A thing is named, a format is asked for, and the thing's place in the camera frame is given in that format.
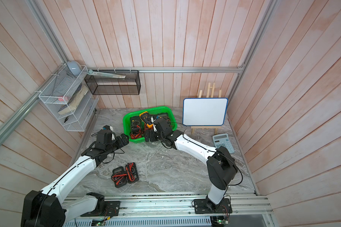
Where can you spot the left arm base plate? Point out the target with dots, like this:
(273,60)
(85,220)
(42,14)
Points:
(108,208)

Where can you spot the grey computer mouse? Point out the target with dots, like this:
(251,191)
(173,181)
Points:
(74,67)

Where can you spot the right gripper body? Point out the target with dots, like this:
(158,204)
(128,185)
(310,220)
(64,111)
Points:
(155,136)

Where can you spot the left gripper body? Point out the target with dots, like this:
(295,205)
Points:
(118,144)

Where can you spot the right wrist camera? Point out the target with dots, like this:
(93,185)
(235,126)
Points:
(153,125)

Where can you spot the yellow black multimeter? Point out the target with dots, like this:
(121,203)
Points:
(147,119)

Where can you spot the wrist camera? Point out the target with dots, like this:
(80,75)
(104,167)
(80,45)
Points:
(153,125)
(107,127)

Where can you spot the white wire wall shelf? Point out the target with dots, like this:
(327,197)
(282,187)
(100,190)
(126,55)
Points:
(59,91)

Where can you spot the green plastic basket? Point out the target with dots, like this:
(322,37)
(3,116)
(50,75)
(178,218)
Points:
(151,111)

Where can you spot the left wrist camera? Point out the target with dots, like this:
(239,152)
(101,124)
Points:
(107,127)

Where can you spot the blue framed whiteboard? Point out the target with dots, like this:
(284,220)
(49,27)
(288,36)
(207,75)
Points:
(204,111)

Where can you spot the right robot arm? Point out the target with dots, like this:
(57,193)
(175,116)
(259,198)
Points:
(220,165)

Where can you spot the black mesh wall basket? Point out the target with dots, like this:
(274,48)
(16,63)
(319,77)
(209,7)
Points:
(131,85)

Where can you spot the book on wire shelf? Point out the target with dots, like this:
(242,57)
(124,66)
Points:
(74,101)

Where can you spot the paper in mesh basket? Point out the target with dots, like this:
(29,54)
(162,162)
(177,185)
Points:
(106,75)

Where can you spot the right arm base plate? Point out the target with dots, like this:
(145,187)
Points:
(205,206)

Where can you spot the green DT9205A multimeter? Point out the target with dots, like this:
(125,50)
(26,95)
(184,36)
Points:
(164,116)

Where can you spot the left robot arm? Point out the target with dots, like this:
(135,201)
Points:
(45,208)

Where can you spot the small black multimeter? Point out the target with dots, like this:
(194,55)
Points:
(119,177)
(132,174)

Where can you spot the light blue calculator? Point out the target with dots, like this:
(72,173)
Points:
(222,140)

